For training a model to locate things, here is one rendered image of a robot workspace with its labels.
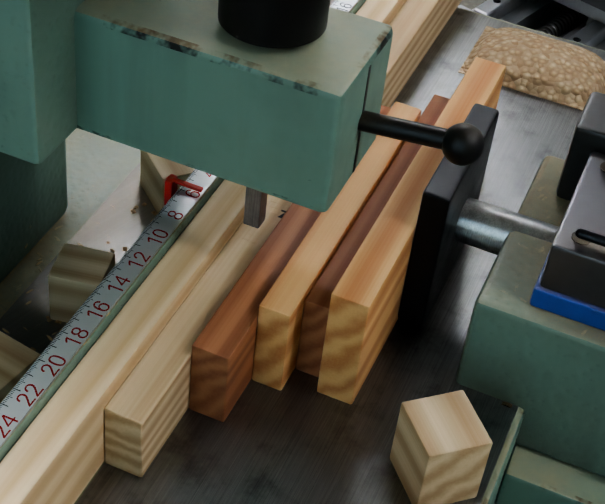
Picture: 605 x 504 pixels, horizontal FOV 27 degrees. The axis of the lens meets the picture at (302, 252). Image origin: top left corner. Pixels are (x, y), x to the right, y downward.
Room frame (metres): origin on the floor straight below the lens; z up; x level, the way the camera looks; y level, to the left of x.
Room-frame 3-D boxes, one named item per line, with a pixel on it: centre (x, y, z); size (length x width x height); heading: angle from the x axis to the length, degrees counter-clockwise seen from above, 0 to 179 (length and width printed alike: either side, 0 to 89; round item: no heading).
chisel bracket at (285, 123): (0.51, 0.05, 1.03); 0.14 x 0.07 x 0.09; 72
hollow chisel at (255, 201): (0.50, 0.03, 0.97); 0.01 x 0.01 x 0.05; 72
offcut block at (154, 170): (0.70, 0.10, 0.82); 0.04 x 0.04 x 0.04; 30
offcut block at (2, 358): (0.48, 0.17, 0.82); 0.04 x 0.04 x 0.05; 63
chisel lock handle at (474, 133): (0.48, -0.05, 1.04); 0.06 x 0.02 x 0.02; 72
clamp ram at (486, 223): (0.52, -0.11, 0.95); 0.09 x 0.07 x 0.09; 162
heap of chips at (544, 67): (0.77, -0.15, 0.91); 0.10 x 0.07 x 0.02; 72
